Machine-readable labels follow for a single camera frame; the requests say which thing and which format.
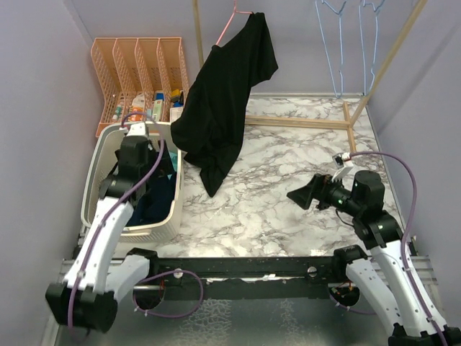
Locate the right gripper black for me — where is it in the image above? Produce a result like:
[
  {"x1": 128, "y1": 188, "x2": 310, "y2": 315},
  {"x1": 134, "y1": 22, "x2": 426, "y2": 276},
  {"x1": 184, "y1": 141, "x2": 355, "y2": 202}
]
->
[{"x1": 288, "y1": 172, "x2": 363, "y2": 216}]

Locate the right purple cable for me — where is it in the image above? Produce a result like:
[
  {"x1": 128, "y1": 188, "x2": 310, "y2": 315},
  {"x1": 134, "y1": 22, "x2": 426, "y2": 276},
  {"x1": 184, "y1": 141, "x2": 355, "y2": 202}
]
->
[{"x1": 349, "y1": 151, "x2": 449, "y2": 346}]

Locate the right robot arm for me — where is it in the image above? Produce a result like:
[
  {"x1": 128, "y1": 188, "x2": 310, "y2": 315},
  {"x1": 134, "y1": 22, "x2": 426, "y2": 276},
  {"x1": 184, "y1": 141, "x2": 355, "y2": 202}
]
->
[{"x1": 287, "y1": 170, "x2": 460, "y2": 345}]

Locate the black t shirt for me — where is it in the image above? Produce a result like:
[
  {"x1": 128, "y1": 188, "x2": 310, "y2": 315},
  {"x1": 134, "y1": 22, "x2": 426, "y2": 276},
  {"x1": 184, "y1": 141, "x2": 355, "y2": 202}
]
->
[{"x1": 171, "y1": 12, "x2": 278, "y2": 197}]

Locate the cream plastic laundry basket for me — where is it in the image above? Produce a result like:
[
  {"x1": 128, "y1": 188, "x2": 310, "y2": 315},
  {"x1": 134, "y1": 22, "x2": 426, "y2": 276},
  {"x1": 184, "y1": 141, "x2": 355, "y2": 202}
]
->
[{"x1": 81, "y1": 122, "x2": 184, "y2": 243}]

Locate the wooden clothes rack frame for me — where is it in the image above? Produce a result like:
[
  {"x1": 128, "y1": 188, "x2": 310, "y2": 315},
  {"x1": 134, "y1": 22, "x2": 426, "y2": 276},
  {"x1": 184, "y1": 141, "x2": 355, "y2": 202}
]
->
[{"x1": 192, "y1": 0, "x2": 429, "y2": 156}]

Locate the orange plastic file organizer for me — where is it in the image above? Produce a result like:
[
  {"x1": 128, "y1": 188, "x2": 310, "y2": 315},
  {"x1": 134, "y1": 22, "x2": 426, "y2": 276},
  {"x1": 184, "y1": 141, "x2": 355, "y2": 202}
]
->
[{"x1": 91, "y1": 37, "x2": 189, "y2": 136}]

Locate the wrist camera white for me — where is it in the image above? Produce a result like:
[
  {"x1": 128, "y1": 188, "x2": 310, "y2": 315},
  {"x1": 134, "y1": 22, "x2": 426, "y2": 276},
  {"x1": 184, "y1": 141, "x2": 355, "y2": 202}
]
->
[
  {"x1": 331, "y1": 152, "x2": 354, "y2": 182},
  {"x1": 120, "y1": 122, "x2": 149, "y2": 138}
]

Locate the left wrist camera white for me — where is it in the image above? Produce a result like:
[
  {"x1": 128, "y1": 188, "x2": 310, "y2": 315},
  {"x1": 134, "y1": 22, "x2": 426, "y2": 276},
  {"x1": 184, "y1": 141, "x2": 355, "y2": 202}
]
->
[{"x1": 120, "y1": 122, "x2": 149, "y2": 138}]

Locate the light blue wire hanger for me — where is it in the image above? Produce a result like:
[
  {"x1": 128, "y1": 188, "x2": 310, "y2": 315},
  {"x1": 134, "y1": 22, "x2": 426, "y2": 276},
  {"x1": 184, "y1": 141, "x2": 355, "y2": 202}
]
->
[{"x1": 358, "y1": 0, "x2": 386, "y2": 96}]

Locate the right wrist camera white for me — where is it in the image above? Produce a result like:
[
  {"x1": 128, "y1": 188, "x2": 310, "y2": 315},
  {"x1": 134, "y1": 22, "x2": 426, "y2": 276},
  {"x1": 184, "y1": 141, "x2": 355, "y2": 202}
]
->
[{"x1": 331, "y1": 152, "x2": 354, "y2": 182}]

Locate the navy blue t shirt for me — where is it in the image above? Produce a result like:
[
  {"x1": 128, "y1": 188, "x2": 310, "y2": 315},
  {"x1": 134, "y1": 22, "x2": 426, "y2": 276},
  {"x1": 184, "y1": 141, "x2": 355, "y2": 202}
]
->
[{"x1": 127, "y1": 146, "x2": 177, "y2": 227}]

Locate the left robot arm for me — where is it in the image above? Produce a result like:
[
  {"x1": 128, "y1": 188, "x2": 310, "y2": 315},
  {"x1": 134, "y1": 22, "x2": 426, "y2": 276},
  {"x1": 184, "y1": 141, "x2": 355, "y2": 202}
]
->
[{"x1": 45, "y1": 135, "x2": 169, "y2": 333}]

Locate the pink hanger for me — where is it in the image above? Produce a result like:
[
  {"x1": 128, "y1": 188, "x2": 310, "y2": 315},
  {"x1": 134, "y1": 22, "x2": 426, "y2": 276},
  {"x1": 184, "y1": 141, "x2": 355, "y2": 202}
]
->
[{"x1": 215, "y1": 0, "x2": 253, "y2": 45}]

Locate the teal t shirt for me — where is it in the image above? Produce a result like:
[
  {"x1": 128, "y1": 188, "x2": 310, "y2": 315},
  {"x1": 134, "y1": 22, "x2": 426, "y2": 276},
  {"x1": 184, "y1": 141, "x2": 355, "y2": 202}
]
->
[{"x1": 169, "y1": 151, "x2": 178, "y2": 172}]

